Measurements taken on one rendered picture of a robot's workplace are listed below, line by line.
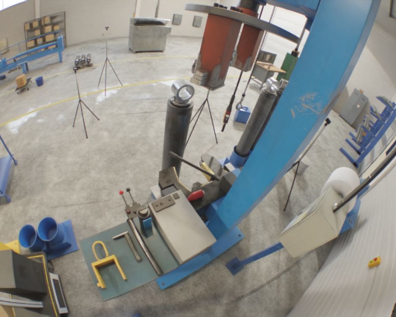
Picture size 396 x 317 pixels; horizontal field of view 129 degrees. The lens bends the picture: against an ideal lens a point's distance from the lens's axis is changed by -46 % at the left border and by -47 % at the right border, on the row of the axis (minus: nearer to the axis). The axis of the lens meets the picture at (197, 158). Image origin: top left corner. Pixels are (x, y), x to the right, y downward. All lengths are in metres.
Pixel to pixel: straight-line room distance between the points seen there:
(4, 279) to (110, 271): 1.12
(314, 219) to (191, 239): 0.69
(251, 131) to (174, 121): 1.40
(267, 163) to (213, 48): 0.53
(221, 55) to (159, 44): 8.40
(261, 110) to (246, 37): 1.45
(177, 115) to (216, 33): 0.82
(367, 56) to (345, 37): 10.88
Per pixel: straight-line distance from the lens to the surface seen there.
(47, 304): 2.22
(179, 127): 1.43
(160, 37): 9.02
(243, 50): 1.09
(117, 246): 1.15
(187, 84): 1.30
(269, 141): 0.74
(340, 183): 1.23
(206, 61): 0.76
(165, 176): 1.44
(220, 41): 0.72
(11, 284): 1.84
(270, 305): 2.57
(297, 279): 2.86
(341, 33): 0.63
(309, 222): 1.05
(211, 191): 1.33
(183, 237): 1.02
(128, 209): 1.25
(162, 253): 1.12
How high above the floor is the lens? 2.16
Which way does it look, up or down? 46 degrees down
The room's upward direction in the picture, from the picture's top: 16 degrees clockwise
